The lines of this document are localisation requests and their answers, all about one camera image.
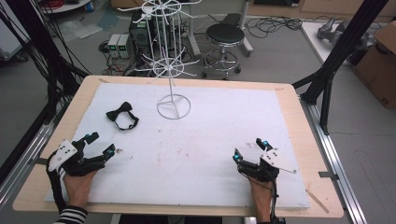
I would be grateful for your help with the cardboard box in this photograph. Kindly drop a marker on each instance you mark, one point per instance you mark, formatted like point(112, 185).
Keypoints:
point(379, 71)

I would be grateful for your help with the black computer tower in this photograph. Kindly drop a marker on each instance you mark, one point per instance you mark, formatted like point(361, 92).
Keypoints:
point(138, 31)

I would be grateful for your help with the white desk leg frame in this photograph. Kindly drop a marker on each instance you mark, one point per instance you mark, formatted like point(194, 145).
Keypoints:
point(194, 40)

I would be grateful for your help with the aluminium rail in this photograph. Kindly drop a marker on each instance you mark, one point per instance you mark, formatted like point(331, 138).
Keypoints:
point(339, 161)
point(21, 171)

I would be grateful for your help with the black round stool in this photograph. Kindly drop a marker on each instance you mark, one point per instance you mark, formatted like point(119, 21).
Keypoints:
point(225, 33)

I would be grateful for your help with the person's left hand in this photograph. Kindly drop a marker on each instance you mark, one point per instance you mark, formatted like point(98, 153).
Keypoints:
point(77, 188)

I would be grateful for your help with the grey device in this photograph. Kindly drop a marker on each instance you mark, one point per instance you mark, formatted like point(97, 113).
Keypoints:
point(330, 30)

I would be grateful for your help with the round white table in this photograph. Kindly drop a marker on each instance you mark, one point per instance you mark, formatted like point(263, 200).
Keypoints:
point(67, 6)

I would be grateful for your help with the black bow tie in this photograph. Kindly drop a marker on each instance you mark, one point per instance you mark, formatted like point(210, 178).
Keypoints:
point(120, 111)

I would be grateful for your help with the black metal frame stand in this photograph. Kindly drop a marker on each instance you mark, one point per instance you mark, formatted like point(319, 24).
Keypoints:
point(342, 46)
point(29, 29)

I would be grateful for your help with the white foam mat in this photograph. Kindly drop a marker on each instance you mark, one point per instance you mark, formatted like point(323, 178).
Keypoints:
point(193, 149)

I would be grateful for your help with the grey bench power supply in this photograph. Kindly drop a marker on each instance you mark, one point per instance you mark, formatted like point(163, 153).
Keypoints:
point(113, 45)
point(124, 46)

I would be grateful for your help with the grey tape strip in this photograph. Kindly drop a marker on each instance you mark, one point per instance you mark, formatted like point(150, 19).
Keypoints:
point(328, 175)

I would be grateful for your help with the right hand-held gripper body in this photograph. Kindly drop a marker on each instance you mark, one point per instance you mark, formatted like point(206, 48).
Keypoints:
point(277, 160)

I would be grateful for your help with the thin wooden stick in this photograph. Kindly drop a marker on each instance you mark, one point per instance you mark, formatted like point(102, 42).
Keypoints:
point(318, 201)

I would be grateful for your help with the person's right hand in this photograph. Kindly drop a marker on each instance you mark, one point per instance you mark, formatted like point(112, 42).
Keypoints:
point(262, 196)

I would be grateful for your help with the wooden table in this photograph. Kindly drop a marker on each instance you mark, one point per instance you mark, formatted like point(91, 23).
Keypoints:
point(311, 130)

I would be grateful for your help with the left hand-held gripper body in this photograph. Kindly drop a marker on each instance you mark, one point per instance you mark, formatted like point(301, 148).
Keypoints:
point(63, 154)

